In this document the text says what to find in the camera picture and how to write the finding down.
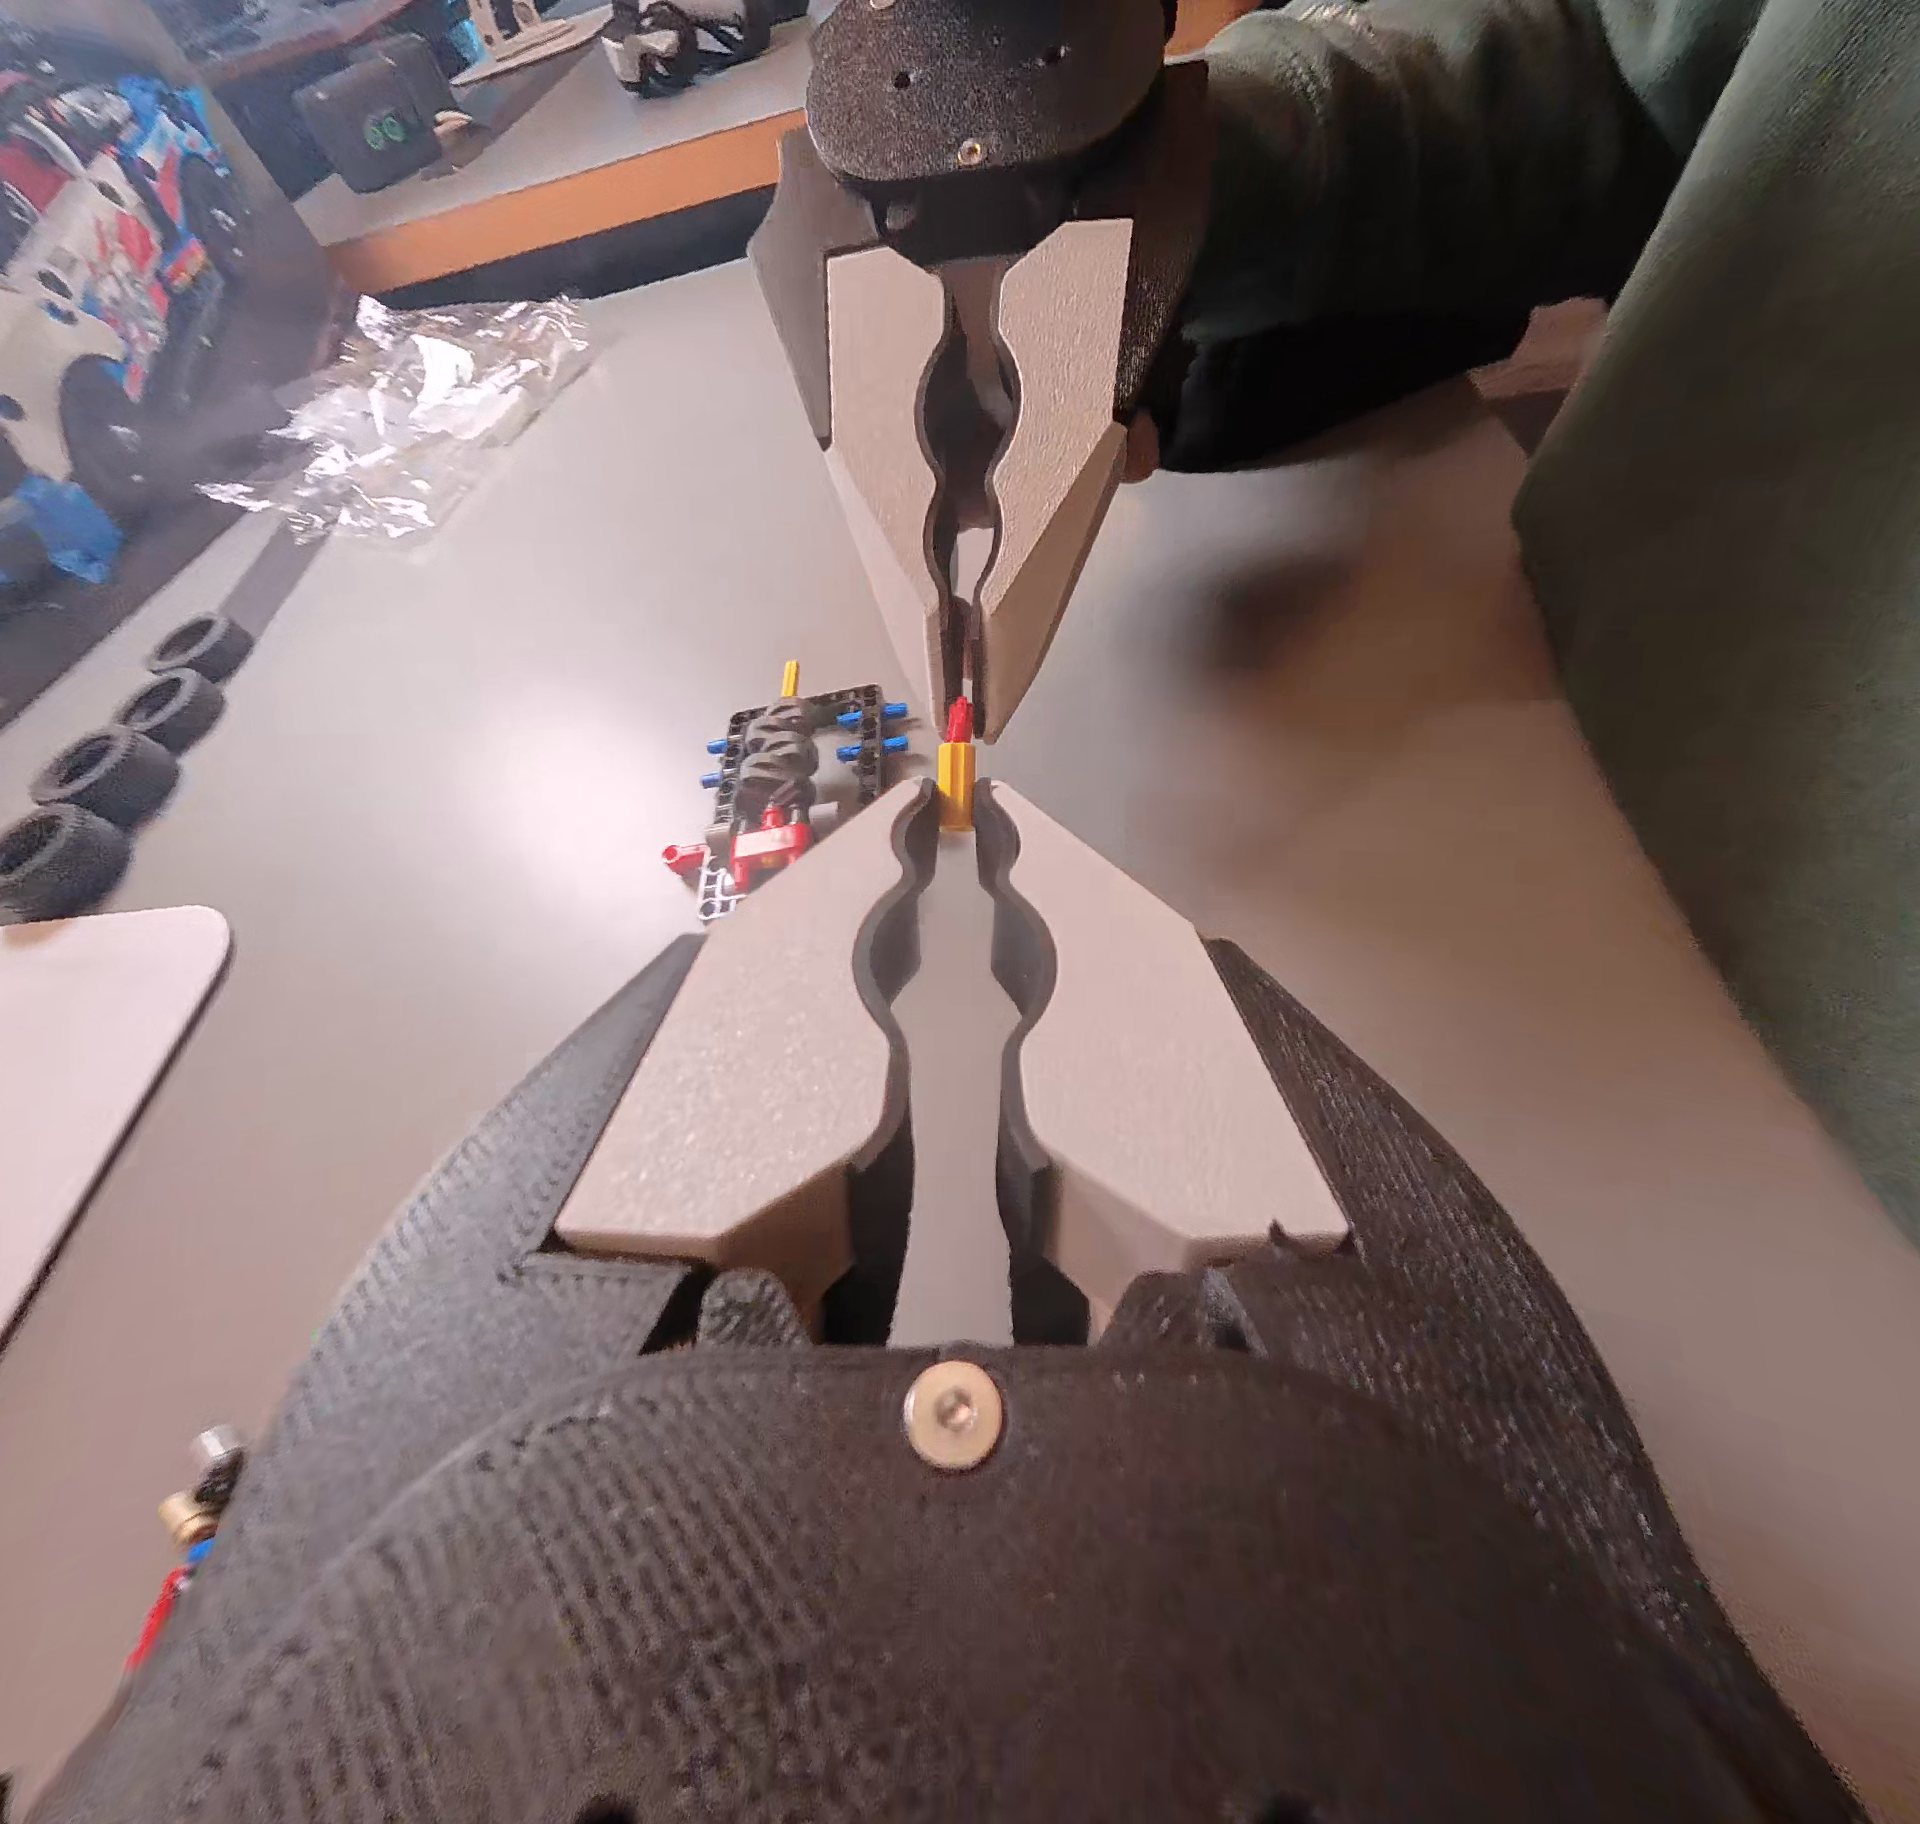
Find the black lego set box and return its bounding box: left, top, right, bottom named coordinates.
left=0, top=0, right=347, bottom=627

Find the black device with green rings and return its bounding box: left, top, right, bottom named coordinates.
left=289, top=31, right=459, bottom=196

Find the black lego frame assembly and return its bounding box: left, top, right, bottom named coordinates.
left=662, top=658, right=920, bottom=897

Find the white and black device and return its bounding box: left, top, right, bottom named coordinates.
left=600, top=0, right=818, bottom=101

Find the pile of small lego pieces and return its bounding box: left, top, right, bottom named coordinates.
left=121, top=1420, right=255, bottom=1683

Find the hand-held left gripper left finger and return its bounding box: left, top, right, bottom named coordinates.
left=556, top=778, right=938, bottom=1332

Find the clear crumpled plastic bag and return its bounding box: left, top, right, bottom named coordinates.
left=195, top=293, right=604, bottom=550

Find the wood-edged side table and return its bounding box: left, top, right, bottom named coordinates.
left=195, top=0, right=1269, bottom=300

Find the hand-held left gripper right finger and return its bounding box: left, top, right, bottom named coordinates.
left=972, top=778, right=1350, bottom=1337

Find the person's right hand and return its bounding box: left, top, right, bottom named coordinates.
left=1117, top=300, right=1533, bottom=490

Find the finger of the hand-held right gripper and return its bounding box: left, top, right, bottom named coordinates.
left=966, top=210, right=1133, bottom=744
left=826, top=246, right=968, bottom=731

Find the black lego tire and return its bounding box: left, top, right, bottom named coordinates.
left=111, top=670, right=229, bottom=757
left=0, top=803, right=137, bottom=925
left=151, top=613, right=257, bottom=687
left=31, top=730, right=184, bottom=833

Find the person's right forearm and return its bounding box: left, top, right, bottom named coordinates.
left=1200, top=0, right=1743, bottom=348

